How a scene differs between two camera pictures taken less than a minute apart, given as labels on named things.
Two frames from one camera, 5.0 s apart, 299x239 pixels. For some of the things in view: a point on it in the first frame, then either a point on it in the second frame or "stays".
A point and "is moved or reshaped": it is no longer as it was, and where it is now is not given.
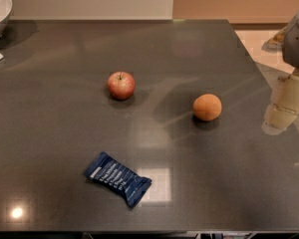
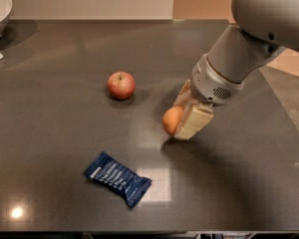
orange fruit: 207,107 is moved or reshaped
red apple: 121,86 stays
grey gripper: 297,40 -> 209,84
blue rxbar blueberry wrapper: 118,178 stays
